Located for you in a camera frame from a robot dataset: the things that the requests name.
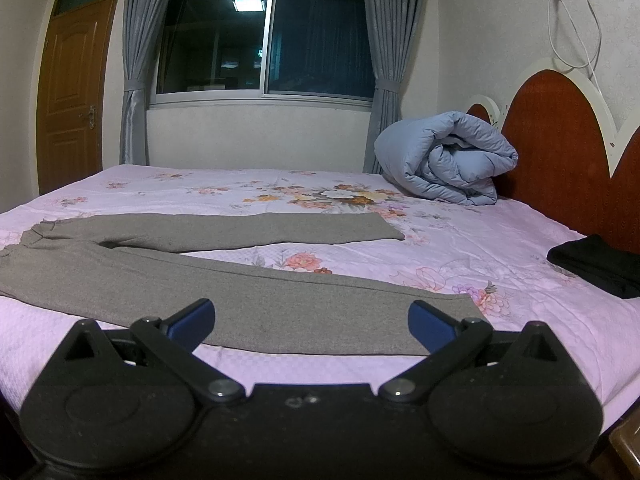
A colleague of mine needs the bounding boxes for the grey pants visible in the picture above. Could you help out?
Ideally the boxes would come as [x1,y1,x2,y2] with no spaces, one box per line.
[1,214,480,356]

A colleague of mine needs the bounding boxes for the pink floral bed sheet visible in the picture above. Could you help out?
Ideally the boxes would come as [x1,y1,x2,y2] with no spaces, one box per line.
[0,162,640,434]

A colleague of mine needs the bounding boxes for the black folded garment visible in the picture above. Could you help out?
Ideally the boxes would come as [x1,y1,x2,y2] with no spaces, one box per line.
[547,235,640,299]

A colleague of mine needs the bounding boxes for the rolled light blue duvet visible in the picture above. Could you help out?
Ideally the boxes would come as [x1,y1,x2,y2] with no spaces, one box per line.
[374,112,518,206]

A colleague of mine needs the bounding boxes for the brown bedside table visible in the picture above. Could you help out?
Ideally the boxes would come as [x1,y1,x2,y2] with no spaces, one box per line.
[608,417,640,479]

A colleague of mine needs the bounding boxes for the red wooden headboard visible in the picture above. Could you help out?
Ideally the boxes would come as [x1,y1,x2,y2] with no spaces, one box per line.
[497,58,639,252]

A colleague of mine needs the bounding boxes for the brown wooden door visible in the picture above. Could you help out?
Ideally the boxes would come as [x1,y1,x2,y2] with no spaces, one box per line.
[36,0,117,194]

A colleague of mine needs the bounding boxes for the aluminium sliding window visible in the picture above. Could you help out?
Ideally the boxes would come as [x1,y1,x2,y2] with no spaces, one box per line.
[152,0,374,106]

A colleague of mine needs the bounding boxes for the right grey curtain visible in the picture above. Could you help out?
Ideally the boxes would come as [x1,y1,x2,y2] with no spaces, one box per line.
[363,0,425,174]

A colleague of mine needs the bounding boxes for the grey curtain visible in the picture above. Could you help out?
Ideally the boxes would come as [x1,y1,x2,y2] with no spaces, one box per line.
[119,0,169,165]
[363,0,425,174]

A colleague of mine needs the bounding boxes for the left grey curtain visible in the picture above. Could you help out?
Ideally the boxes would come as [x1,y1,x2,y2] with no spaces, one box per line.
[119,0,169,165]

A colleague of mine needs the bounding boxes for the white charger cable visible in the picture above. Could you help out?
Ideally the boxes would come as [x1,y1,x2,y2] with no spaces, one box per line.
[546,0,603,82]

